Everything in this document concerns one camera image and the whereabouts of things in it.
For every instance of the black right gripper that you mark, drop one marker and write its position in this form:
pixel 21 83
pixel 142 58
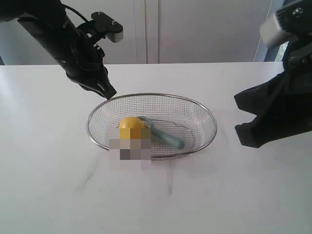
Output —
pixel 283 104

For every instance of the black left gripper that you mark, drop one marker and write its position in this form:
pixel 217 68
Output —
pixel 82 61

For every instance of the yellow lemon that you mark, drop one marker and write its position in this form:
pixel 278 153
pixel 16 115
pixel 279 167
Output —
pixel 130 128

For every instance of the teal handled peeler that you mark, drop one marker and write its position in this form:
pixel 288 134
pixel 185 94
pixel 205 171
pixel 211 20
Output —
pixel 167 138

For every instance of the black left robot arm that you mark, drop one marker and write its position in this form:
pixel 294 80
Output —
pixel 45 20

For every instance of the white cabinet doors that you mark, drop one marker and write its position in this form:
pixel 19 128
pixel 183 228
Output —
pixel 182 31

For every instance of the oval steel mesh basket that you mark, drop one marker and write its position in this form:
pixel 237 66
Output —
pixel 182 117

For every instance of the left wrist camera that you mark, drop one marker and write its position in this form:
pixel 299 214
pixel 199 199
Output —
pixel 102 26

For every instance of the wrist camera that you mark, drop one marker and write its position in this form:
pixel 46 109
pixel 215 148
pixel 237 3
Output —
pixel 293 20
pixel 102 26

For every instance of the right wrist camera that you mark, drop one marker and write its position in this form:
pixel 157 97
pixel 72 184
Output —
pixel 293 20

